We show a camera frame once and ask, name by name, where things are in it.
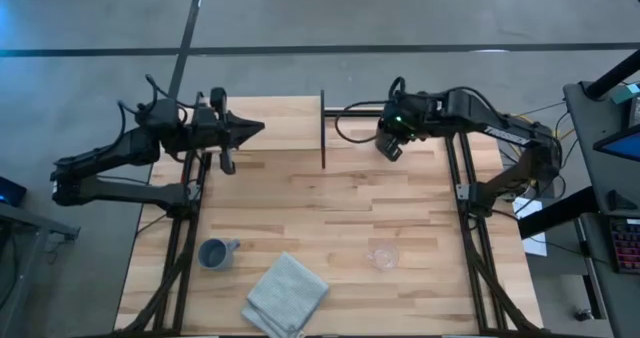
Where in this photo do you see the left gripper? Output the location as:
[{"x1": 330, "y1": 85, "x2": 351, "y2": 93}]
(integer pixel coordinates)
[{"x1": 188, "y1": 86, "x2": 266, "y2": 176}]

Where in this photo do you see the grey ceramic mug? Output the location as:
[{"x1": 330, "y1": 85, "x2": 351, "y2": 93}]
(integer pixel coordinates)
[{"x1": 197, "y1": 237, "x2": 242, "y2": 272}]

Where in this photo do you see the clear glass mug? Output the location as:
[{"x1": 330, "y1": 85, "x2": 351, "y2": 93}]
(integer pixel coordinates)
[{"x1": 366, "y1": 243, "x2": 401, "y2": 273}]

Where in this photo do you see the grey waffle-weave cloth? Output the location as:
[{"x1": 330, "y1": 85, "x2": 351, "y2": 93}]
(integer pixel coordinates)
[{"x1": 240, "y1": 250, "x2": 331, "y2": 338}]

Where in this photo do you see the dark grey side desk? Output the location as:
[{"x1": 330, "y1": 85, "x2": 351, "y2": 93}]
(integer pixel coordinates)
[{"x1": 562, "y1": 80, "x2": 640, "y2": 338}]

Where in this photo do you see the black beam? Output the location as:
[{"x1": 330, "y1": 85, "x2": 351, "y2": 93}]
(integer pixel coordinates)
[{"x1": 517, "y1": 186, "x2": 600, "y2": 241}]

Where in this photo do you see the white paper sheet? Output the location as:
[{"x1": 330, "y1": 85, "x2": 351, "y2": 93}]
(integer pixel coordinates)
[{"x1": 512, "y1": 196, "x2": 549, "y2": 258}]

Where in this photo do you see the black slanted pole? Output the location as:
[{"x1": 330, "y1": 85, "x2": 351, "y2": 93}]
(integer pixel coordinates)
[{"x1": 584, "y1": 49, "x2": 640, "y2": 100}]

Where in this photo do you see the blue-screen monitor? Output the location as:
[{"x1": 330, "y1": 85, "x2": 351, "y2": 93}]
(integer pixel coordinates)
[{"x1": 593, "y1": 124, "x2": 640, "y2": 163}]

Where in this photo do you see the teal box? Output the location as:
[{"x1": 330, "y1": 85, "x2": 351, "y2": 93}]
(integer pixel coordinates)
[{"x1": 610, "y1": 81, "x2": 640, "y2": 105}]

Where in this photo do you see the black triangular stand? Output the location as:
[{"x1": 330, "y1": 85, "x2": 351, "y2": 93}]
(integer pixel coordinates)
[{"x1": 606, "y1": 189, "x2": 639, "y2": 212}]

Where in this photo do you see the grey side table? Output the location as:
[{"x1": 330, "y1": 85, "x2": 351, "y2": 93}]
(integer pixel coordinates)
[{"x1": 0, "y1": 201, "x2": 81, "y2": 338}]

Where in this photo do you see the black device with blue light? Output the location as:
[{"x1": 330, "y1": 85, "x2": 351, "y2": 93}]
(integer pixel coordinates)
[{"x1": 0, "y1": 175, "x2": 28, "y2": 209}]

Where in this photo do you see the keyboard with colourful keys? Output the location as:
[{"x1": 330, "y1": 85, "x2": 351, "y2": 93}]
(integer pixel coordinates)
[{"x1": 608, "y1": 216, "x2": 640, "y2": 275}]

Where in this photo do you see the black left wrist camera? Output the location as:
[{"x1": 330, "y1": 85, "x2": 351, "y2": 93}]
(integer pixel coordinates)
[{"x1": 192, "y1": 105, "x2": 217, "y2": 129}]

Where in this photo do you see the wooden shelf with black frame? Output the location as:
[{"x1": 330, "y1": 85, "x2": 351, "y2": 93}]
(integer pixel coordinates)
[{"x1": 198, "y1": 89, "x2": 328, "y2": 171}]

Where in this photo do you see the black aluminium table frame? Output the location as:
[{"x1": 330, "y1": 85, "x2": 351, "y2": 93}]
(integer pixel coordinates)
[{"x1": 115, "y1": 106, "x2": 545, "y2": 338}]

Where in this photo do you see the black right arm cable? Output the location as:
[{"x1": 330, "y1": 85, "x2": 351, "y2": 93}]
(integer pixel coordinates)
[{"x1": 333, "y1": 99, "x2": 396, "y2": 145}]

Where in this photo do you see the yellow cable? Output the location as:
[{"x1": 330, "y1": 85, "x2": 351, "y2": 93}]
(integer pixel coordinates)
[{"x1": 549, "y1": 122, "x2": 576, "y2": 144}]

